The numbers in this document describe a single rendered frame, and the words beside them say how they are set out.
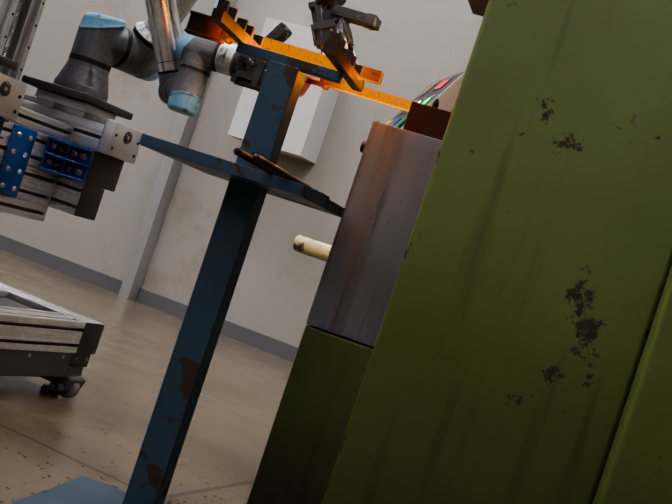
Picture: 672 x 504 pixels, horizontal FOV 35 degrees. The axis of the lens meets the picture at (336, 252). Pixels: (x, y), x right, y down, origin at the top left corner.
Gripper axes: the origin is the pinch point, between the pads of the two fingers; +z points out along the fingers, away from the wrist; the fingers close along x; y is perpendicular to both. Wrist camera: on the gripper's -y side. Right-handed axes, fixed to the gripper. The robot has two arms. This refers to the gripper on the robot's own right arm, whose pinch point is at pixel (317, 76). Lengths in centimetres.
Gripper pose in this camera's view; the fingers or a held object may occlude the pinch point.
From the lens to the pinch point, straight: 247.9
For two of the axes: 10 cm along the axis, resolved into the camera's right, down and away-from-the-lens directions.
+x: -2.3, -0.8, -9.7
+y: -3.3, 9.5, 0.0
